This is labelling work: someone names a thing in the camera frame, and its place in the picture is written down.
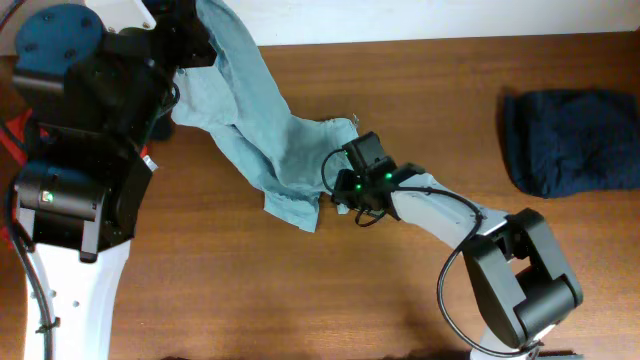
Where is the light grey-blue t-shirt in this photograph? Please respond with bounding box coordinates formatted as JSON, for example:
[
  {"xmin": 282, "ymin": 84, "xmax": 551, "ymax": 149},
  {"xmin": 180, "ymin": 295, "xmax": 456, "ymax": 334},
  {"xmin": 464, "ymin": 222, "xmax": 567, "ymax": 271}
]
[{"xmin": 172, "ymin": 0, "xmax": 358, "ymax": 232}]

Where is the black garment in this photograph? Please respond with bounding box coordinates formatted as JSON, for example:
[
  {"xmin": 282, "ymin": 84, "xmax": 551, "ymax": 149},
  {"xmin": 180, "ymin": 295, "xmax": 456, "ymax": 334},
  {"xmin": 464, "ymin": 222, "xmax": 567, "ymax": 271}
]
[{"xmin": 149, "ymin": 116, "xmax": 174, "ymax": 142}]

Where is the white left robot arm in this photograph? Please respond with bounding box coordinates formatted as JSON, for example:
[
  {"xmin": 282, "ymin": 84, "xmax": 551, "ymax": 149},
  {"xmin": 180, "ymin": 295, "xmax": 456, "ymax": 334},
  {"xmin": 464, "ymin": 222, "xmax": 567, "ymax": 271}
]
[{"xmin": 5, "ymin": 1, "xmax": 216, "ymax": 359}]

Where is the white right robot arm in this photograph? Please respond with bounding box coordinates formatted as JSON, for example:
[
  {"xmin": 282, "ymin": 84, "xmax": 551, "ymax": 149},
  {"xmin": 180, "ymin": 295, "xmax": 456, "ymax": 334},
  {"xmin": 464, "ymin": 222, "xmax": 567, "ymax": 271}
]
[{"xmin": 325, "ymin": 164, "xmax": 584, "ymax": 359}]

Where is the red printed t-shirt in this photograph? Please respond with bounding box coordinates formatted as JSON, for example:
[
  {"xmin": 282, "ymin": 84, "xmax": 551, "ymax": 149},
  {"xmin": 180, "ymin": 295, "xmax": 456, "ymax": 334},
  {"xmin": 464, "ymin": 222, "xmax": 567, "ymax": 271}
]
[{"xmin": 0, "ymin": 109, "xmax": 36, "ymax": 246}]

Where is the folded dark navy garment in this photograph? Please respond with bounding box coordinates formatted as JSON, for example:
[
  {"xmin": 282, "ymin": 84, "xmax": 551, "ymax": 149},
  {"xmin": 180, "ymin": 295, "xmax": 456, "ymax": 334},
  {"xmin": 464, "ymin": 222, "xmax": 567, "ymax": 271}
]
[{"xmin": 501, "ymin": 89, "xmax": 639, "ymax": 199}]

